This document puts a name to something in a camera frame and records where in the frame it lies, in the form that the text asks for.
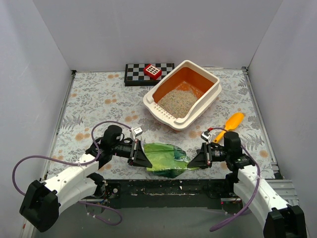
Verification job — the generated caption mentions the purple cable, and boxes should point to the purple cable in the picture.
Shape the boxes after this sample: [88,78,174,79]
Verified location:
[208,127,261,233]
[12,120,134,226]

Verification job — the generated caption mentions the green litter bag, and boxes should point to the green litter bag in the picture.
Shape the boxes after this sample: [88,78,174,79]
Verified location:
[143,143,198,179]

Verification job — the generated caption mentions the red white grid block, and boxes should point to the red white grid block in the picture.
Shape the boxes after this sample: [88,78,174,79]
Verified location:
[143,64,162,80]

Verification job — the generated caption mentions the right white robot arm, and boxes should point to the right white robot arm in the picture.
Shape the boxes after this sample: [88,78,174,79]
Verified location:
[187,128,308,238]

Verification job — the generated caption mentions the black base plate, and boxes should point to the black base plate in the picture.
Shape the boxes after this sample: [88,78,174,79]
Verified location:
[84,179,244,210]

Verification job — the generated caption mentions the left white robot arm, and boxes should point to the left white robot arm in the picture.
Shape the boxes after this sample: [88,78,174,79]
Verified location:
[19,121,152,232]

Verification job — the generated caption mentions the black white checkerboard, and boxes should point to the black white checkerboard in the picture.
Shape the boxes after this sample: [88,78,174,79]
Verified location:
[124,63,175,86]

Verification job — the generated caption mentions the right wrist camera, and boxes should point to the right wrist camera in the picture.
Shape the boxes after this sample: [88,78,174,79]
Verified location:
[201,130,212,143]

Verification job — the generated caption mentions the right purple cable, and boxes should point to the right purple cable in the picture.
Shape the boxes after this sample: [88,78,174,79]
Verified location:
[208,127,261,233]

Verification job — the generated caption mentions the white orange litter box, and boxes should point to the white orange litter box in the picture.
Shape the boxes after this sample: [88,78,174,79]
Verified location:
[143,60,222,131]

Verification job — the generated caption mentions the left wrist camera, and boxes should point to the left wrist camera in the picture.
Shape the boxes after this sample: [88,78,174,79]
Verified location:
[130,126,143,140]

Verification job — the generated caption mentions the floral tablecloth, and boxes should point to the floral tablecloth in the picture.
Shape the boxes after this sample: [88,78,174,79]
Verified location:
[47,69,274,179]

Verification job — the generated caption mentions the yellow plastic scoop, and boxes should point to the yellow plastic scoop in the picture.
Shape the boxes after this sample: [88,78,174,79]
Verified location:
[213,113,244,143]

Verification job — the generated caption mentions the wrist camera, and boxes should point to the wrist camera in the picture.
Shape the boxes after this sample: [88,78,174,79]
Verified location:
[130,126,143,140]
[201,130,212,143]

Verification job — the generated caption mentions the cat litter pile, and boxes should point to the cat litter pile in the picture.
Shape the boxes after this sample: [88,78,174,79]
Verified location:
[158,89,198,118]

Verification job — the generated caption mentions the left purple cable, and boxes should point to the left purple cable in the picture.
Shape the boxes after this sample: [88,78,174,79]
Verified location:
[12,120,134,226]

